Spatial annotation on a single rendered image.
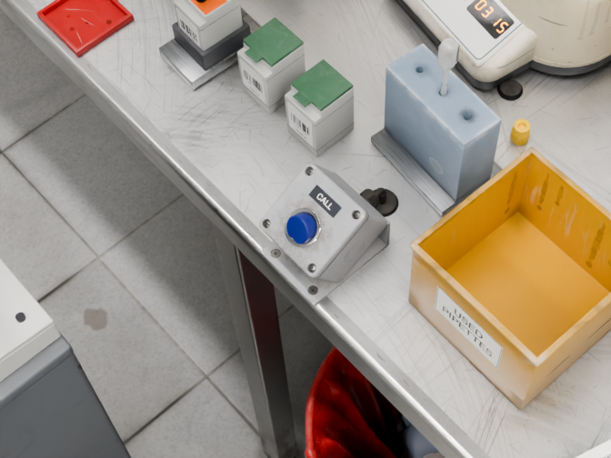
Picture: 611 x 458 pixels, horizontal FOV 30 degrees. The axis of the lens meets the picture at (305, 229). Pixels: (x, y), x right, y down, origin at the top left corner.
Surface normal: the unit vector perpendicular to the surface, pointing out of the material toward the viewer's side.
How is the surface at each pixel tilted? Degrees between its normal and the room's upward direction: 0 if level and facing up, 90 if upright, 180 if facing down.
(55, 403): 90
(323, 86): 0
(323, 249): 30
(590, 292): 0
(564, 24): 90
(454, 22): 25
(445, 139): 90
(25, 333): 5
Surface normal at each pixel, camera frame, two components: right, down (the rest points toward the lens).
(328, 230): -0.41, -0.13
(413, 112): -0.80, 0.54
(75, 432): 0.66, 0.64
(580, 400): -0.04, -0.49
